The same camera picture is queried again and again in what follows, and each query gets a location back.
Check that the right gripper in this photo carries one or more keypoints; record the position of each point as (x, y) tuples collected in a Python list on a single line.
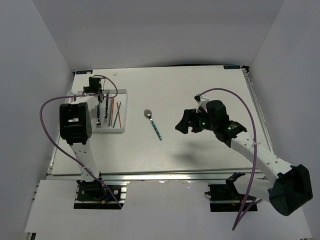
[(191, 116)]

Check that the black handled fork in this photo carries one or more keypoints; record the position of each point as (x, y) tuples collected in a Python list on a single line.
[(105, 121)]

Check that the teal chopstick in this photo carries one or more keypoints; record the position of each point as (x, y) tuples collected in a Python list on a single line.
[(109, 113), (116, 121)]

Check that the teal handled fork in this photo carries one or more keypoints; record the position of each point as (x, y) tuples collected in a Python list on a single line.
[(98, 123)]

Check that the teal handled spoon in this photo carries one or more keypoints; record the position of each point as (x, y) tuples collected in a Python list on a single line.
[(148, 114)]

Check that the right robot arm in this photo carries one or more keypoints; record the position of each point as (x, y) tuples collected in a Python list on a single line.
[(286, 187)]

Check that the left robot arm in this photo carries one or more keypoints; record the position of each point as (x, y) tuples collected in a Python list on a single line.
[(75, 126)]

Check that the white divided plastic tray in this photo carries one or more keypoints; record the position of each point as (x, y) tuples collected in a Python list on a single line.
[(118, 95)]

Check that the left blue table label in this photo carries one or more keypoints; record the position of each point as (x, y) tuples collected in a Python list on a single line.
[(84, 72)]

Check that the blue table label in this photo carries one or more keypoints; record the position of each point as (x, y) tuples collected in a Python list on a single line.
[(84, 72), (231, 67)]

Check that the right blue table label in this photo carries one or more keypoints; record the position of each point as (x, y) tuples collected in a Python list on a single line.
[(231, 67)]

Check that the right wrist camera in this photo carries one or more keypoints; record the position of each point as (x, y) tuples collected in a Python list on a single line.
[(201, 100)]

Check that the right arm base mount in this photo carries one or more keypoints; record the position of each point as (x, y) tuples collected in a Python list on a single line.
[(222, 199)]

